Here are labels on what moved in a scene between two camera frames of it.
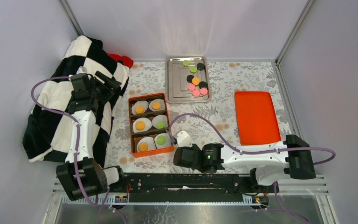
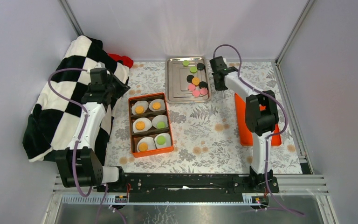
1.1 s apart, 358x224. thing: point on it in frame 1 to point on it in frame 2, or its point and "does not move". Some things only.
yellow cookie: (143, 147) does not move
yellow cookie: (139, 109) does not move
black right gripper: (194, 146) to (217, 87)
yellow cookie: (140, 125) does not move
